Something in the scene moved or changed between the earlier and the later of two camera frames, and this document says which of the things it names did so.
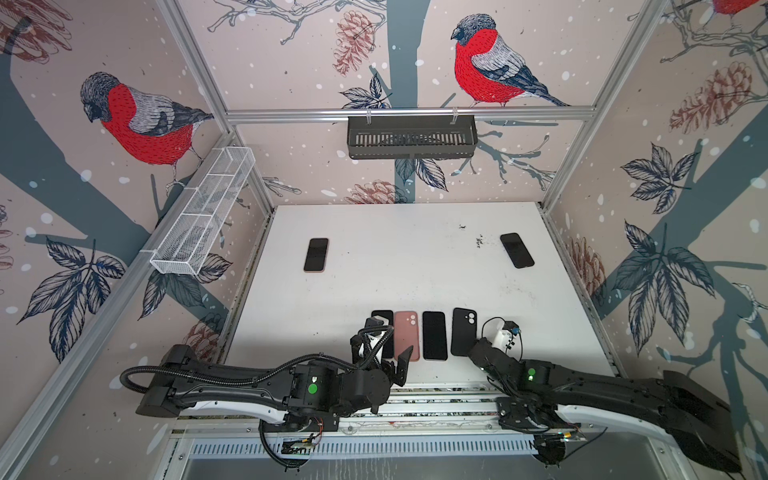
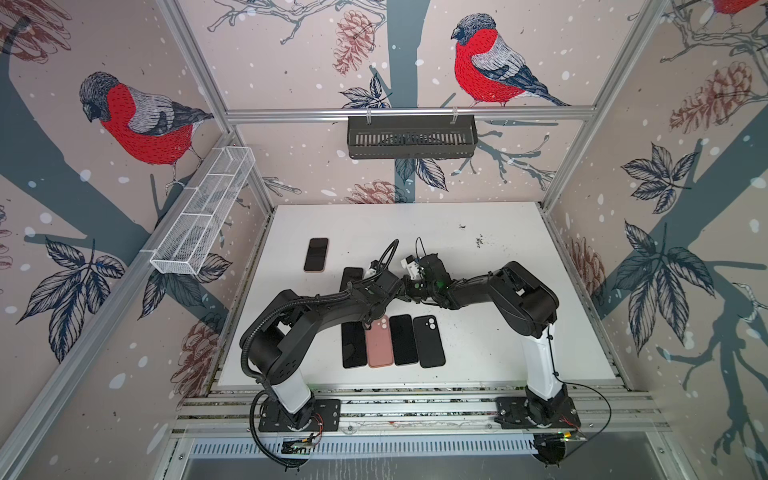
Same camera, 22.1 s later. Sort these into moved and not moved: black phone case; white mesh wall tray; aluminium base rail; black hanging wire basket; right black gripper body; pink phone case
Moved: pink phone case; right black gripper body; black phone case
Not moved: black hanging wire basket; aluminium base rail; white mesh wall tray
